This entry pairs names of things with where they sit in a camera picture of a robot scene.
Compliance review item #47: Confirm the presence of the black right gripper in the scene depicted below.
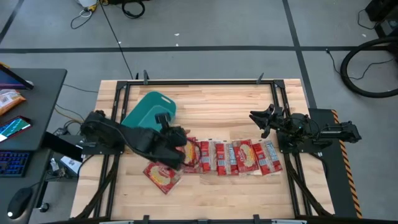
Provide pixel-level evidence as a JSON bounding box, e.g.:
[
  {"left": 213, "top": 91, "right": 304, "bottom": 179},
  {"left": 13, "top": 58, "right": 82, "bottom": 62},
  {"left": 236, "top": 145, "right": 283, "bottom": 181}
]
[{"left": 249, "top": 103, "right": 290, "bottom": 139}]

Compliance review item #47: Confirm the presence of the long black floor cable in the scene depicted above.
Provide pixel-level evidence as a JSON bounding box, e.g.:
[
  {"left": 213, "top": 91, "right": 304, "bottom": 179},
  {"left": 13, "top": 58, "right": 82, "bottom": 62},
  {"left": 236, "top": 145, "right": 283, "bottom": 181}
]
[{"left": 98, "top": 0, "right": 134, "bottom": 80}]

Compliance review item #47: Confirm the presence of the black equipment box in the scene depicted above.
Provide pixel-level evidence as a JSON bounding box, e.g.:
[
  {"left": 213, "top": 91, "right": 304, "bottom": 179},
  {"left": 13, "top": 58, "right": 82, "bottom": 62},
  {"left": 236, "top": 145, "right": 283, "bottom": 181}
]
[{"left": 364, "top": 0, "right": 398, "bottom": 39}]

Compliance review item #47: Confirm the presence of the tablet with purple screen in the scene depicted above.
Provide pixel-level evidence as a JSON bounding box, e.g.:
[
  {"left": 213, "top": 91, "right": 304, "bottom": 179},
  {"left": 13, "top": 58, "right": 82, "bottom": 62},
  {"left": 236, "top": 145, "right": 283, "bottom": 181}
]
[{"left": 0, "top": 63, "right": 34, "bottom": 91}]

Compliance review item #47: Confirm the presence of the black aluminium table frame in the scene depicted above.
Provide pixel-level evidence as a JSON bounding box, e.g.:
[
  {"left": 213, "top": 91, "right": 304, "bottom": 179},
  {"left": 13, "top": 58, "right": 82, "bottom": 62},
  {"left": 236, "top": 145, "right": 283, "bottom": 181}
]
[{"left": 76, "top": 70, "right": 335, "bottom": 222}]

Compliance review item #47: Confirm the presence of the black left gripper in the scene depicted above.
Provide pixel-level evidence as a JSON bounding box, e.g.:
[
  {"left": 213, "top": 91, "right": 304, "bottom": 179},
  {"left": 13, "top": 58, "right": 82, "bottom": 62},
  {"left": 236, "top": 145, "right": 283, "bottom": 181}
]
[{"left": 160, "top": 125, "right": 200, "bottom": 170}]

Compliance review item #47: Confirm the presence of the white power adapter box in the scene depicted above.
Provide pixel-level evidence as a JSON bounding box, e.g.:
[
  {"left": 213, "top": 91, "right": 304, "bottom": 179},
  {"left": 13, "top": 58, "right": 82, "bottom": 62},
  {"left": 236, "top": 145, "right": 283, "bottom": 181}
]
[{"left": 58, "top": 155, "right": 83, "bottom": 177}]

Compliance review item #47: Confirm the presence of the smartphone with lit screen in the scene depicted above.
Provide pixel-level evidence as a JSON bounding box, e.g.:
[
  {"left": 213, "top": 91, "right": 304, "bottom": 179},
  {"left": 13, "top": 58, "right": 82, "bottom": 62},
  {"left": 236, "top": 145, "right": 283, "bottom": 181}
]
[{"left": 0, "top": 115, "right": 33, "bottom": 144}]

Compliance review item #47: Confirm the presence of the black computer mouse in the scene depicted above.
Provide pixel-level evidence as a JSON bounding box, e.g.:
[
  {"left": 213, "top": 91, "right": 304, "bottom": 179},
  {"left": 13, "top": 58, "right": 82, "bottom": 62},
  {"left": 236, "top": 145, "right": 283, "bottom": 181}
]
[{"left": 6, "top": 187, "right": 34, "bottom": 220}]

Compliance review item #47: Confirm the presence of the black side desk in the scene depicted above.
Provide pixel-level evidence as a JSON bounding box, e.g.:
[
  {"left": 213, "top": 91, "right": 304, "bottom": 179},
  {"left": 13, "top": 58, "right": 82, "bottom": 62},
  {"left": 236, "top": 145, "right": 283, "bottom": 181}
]
[{"left": 0, "top": 67, "right": 68, "bottom": 224}]

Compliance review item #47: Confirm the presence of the yellow cable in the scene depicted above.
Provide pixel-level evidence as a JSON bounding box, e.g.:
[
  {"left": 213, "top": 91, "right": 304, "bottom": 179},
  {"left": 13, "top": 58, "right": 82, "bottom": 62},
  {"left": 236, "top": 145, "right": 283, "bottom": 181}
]
[{"left": 54, "top": 105, "right": 82, "bottom": 124}]

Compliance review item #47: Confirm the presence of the coiled black cable loop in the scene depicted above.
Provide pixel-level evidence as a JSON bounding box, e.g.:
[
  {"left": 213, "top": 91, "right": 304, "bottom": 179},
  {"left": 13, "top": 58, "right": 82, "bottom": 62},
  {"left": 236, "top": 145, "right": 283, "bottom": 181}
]
[{"left": 121, "top": 0, "right": 146, "bottom": 19}]

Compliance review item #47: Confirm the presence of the teal plastic basket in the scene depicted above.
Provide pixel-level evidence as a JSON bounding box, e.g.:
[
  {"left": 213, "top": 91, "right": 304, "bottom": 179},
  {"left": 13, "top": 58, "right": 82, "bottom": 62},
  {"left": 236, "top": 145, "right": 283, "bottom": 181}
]
[{"left": 120, "top": 90, "right": 177, "bottom": 133}]

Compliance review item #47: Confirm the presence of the thin black looped cable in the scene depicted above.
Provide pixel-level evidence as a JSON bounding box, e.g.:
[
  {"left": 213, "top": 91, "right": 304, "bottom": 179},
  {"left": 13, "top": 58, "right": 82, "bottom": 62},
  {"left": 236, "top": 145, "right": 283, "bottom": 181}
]
[{"left": 70, "top": 8, "right": 95, "bottom": 30}]

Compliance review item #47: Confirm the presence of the black controller box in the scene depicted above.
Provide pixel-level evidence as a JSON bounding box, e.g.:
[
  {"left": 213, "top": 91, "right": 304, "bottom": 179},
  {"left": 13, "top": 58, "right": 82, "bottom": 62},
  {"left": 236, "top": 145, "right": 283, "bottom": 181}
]
[{"left": 41, "top": 131, "right": 84, "bottom": 163}]

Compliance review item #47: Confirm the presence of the thin black floor cable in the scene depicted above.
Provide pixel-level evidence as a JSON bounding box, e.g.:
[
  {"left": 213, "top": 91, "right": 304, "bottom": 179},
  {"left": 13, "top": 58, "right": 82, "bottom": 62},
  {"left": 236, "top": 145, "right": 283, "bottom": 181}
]
[{"left": 325, "top": 48, "right": 395, "bottom": 81}]

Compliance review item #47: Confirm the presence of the black keyboard blue backlight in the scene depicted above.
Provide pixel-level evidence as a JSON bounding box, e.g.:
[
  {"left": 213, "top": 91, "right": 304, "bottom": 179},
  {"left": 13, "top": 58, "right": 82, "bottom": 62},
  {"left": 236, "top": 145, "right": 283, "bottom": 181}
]
[{"left": 0, "top": 150, "right": 31, "bottom": 179}]

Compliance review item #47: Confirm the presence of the orange snack packet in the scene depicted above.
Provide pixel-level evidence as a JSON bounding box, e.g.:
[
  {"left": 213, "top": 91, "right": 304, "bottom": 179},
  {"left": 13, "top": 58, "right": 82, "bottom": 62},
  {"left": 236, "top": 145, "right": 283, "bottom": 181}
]
[{"left": 0, "top": 89, "right": 27, "bottom": 116}]

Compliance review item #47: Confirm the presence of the thick black hose loop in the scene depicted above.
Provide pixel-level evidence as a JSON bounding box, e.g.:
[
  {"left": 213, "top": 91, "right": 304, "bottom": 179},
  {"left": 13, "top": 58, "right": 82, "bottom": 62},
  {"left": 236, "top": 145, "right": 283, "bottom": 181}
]
[{"left": 340, "top": 36, "right": 398, "bottom": 99}]

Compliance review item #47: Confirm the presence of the red butter popcorn bag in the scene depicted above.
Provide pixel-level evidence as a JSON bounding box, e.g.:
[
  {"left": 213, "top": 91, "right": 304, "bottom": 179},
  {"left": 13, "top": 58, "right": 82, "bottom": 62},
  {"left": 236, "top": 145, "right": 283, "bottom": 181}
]
[
  {"left": 231, "top": 139, "right": 261, "bottom": 175},
  {"left": 142, "top": 161, "right": 183, "bottom": 195},
  {"left": 182, "top": 136, "right": 202, "bottom": 174},
  {"left": 215, "top": 142, "right": 239, "bottom": 177},
  {"left": 199, "top": 140, "right": 218, "bottom": 174},
  {"left": 252, "top": 139, "right": 284, "bottom": 176}
]

